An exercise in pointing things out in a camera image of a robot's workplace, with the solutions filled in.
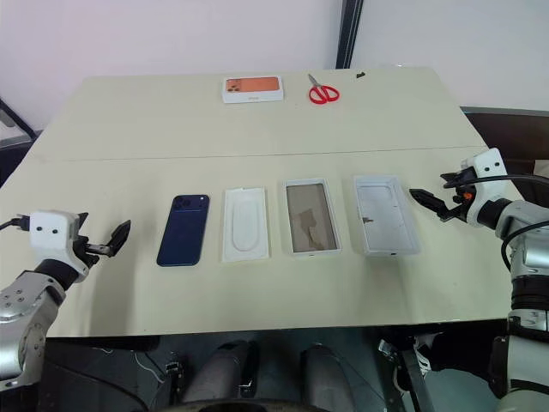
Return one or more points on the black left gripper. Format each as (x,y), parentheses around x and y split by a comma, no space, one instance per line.
(88,256)

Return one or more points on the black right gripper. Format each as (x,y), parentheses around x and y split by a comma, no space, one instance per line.
(459,206)

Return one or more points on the dark blue smartphone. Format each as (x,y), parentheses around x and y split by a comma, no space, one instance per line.
(183,232)

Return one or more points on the white paper insert tray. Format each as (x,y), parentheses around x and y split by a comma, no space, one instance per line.
(245,225)

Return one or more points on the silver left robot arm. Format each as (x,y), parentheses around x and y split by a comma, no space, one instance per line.
(25,300)

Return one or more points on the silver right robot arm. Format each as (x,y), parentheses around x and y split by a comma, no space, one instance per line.
(525,253)

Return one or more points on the orange print phone box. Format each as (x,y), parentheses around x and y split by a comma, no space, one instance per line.
(253,89)

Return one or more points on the dark side table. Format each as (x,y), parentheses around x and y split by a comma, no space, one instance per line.
(514,133)

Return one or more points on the dark metal rack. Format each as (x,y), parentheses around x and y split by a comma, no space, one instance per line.
(15,124)

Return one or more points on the dark rounded robot knee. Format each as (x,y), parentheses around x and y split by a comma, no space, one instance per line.
(223,373)
(323,373)

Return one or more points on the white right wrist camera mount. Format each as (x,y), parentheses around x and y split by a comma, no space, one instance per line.
(486,171)

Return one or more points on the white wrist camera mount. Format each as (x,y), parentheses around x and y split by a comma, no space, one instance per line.
(49,232)
(486,171)

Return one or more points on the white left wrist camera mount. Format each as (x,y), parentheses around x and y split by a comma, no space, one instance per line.
(49,232)

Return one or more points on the black metal frame strut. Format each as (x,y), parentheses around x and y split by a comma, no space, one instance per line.
(416,382)

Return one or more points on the black vertical frame post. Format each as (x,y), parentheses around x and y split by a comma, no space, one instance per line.
(348,32)

